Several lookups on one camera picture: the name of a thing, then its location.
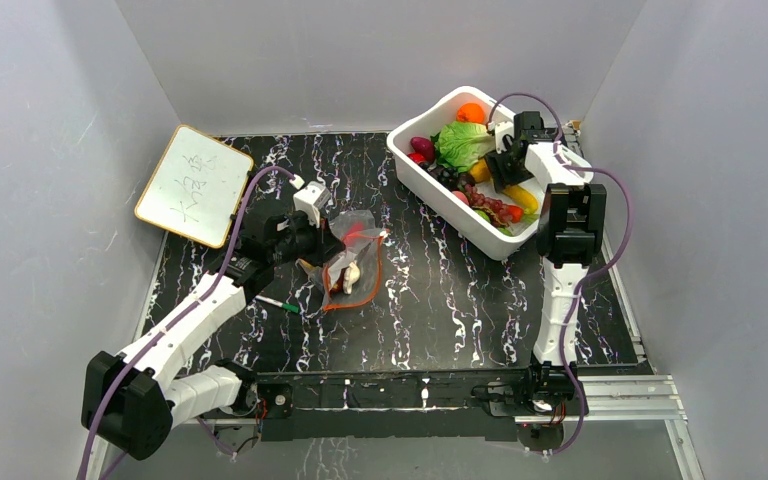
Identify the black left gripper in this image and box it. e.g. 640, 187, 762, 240
270, 209, 346, 269

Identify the small orange toy fruit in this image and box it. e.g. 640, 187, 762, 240
469, 158, 492, 184

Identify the red toy chili pepper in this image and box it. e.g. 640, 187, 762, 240
343, 222, 366, 247

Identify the white toy radish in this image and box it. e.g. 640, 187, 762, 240
341, 262, 361, 294

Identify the clear zip bag orange zipper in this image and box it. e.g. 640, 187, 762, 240
296, 210, 388, 311

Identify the dark red toy fruit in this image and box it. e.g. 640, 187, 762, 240
328, 274, 347, 295

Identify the yellow toy banana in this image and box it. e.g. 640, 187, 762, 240
503, 185, 539, 215

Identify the purple toy eggplant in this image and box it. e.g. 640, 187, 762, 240
410, 137, 435, 163

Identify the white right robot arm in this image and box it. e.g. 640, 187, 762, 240
486, 112, 607, 415

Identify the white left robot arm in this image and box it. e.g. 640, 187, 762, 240
81, 210, 348, 460

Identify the red toy grape bunch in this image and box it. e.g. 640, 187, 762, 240
462, 184, 514, 227

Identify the green toy lettuce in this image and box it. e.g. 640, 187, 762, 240
431, 121, 496, 172

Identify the dark toy grape bunch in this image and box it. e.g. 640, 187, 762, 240
427, 164, 476, 192

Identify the green capped marker pen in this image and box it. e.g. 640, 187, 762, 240
255, 295, 301, 314

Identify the white plastic bin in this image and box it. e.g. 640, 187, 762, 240
387, 86, 594, 261

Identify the red toy apple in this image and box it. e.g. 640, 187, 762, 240
408, 152, 427, 165

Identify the white dry-erase board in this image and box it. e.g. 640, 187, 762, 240
134, 124, 254, 249

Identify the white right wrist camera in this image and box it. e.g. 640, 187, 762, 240
490, 121, 515, 154

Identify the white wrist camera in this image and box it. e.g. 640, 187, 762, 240
490, 121, 515, 154
293, 181, 332, 227

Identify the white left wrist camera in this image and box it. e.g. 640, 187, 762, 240
293, 181, 332, 227

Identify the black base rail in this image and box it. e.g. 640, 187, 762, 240
211, 367, 591, 458

